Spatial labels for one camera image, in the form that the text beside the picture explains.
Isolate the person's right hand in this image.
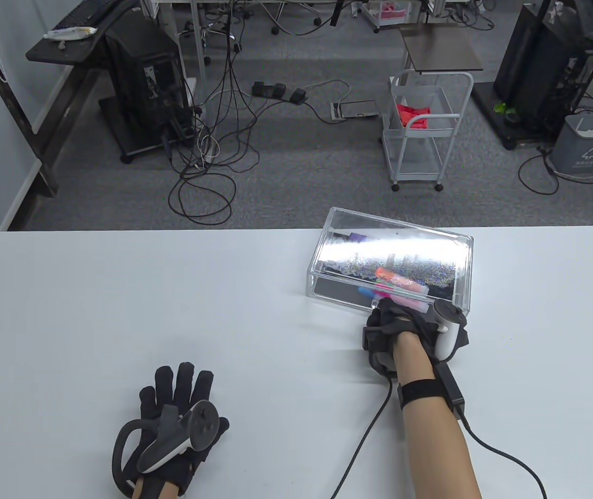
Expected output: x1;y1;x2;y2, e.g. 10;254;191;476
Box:
363;297;469;378

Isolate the person's left hand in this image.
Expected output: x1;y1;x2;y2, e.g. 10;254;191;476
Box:
112;362;230;495

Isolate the clear plastic storage box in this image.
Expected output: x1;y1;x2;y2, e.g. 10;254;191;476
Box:
307;206;474;316

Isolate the person's right forearm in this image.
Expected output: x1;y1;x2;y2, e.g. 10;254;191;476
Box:
392;331;482;499

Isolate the person's left forearm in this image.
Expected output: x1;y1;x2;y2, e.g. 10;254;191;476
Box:
133;475;180;499

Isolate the pink marker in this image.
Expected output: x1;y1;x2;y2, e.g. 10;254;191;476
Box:
380;295;429;313

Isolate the black grey hand controller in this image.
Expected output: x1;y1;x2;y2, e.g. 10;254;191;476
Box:
112;400;222;489

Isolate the white black hand controller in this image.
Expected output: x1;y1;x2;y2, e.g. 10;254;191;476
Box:
426;304;465;362

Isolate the white rolling cart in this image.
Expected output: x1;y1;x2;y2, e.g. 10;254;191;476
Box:
382;70;474;192

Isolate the red cloth item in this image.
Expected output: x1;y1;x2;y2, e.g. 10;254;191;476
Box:
396;103;431;130

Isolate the floor socket box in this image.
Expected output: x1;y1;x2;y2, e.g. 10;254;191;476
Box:
330;100;381;122

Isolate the black power strip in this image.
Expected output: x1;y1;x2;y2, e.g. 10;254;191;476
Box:
252;80;308;106

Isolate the grey trash bin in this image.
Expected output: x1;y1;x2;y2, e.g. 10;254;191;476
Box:
551;114;593;176

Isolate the brown side table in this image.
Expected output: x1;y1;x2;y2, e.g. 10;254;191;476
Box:
399;25;484;73

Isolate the large black computer tower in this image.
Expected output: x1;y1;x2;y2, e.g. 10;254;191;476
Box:
472;3;593;151

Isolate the office chair base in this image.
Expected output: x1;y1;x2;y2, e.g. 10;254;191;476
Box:
269;0;324;36

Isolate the black desk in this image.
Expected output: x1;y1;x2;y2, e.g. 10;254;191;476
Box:
25;0;144;198

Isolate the black keyboard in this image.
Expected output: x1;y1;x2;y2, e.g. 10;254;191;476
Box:
51;0;122;30

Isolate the black wrist strap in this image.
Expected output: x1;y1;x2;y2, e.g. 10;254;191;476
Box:
397;379;456;411

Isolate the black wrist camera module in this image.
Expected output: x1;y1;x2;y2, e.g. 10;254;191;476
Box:
434;363;466;412

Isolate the black glove cable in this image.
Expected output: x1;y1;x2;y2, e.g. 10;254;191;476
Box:
330;375;395;499

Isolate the black camera cable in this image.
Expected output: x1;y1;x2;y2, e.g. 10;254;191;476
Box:
457;408;548;499

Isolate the black floor cable loop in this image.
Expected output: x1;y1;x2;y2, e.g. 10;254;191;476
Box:
517;141;593;196

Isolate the tangle of black cables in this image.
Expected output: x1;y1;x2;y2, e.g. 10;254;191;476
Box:
159;0;323;226

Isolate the black metal frame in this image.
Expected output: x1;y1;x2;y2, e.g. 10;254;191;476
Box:
0;0;59;198

